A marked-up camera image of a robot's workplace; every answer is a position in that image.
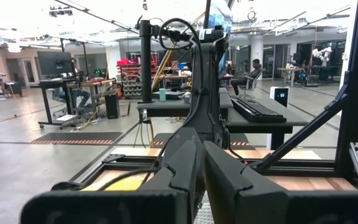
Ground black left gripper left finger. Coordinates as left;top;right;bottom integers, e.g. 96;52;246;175
20;139;205;224

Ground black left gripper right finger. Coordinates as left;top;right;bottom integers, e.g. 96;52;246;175
203;141;358;224

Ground yellow microfiber towel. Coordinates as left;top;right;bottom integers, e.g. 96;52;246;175
81;170;155;192

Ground black hazard-striped floor mat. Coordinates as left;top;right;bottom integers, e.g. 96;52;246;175
30;131;124;146
152;133;251;147

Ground grey desk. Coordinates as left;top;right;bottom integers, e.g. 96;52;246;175
135;88;234;149
226;96;310;151

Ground clear plastic bag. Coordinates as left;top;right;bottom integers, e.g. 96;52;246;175
178;91;193;105

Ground yellow slanted pole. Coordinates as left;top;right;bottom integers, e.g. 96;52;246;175
150;43;180;93

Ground storage rack with red bins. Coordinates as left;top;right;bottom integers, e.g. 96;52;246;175
116;57;161;100

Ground black computer tower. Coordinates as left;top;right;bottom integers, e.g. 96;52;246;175
104;92;121;120

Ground black monitor stand pole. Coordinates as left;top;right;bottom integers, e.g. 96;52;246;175
134;18;195;105

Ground black backlit keyboard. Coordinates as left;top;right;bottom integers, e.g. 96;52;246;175
230;96;288;123

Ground grey office chair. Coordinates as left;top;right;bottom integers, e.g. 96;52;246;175
239;68;266;101

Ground person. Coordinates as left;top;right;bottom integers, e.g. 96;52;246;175
230;58;264;96

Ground white air purifier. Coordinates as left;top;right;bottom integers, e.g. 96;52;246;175
269;86;291;109

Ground blue-screen computer monitor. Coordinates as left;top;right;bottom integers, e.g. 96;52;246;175
208;0;233;35

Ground black standing desk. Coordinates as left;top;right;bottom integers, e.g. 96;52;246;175
37;77;117;130

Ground black computer monitor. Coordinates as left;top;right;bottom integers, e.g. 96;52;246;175
37;50;74;77

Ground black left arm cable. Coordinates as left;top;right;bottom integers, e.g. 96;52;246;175
50;167;160;192

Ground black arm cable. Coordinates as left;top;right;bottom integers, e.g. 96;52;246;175
158;17;205;170
50;167;160;192

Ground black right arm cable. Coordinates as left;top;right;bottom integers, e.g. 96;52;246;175
158;17;205;170

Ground black aluminium rig frame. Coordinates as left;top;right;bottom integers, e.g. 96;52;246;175
51;0;358;192

